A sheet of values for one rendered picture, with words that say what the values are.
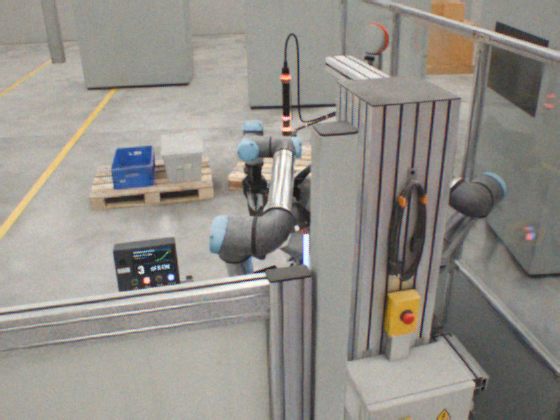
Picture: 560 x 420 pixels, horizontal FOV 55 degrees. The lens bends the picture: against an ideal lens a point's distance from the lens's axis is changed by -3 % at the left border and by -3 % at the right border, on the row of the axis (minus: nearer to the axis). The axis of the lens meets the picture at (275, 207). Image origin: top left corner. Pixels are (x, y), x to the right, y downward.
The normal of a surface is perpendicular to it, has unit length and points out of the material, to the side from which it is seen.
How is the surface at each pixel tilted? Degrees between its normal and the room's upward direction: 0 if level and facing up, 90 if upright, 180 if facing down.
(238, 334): 90
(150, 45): 90
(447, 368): 0
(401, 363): 0
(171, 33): 90
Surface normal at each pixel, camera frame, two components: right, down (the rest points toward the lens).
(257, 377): 0.22, 0.44
